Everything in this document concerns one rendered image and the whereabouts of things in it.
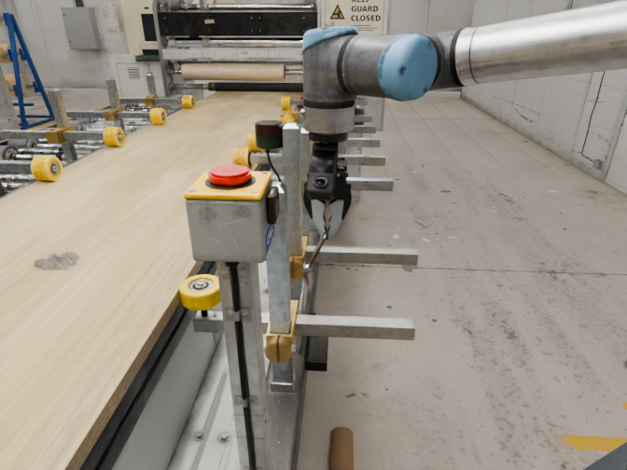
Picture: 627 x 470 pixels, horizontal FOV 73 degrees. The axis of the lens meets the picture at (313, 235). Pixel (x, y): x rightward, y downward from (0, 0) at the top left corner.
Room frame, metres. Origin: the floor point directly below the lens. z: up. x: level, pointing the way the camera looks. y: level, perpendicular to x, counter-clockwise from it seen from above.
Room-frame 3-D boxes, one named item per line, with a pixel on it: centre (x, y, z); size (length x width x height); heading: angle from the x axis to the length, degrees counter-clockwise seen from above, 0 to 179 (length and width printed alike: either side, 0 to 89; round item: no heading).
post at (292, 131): (0.89, 0.05, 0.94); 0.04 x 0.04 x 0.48; 86
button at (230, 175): (0.39, 0.08, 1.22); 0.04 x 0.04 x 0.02
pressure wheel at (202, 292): (0.70, 0.22, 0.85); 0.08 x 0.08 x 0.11
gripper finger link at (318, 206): (0.78, -0.01, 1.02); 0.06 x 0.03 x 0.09; 176
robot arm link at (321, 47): (0.77, -0.03, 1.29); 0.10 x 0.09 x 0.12; 48
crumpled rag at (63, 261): (0.79, 0.55, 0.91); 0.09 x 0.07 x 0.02; 93
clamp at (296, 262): (0.92, 0.05, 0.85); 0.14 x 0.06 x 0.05; 176
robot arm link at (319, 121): (0.77, -0.02, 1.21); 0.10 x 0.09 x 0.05; 86
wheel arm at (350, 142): (1.68, -0.01, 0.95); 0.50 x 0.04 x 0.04; 86
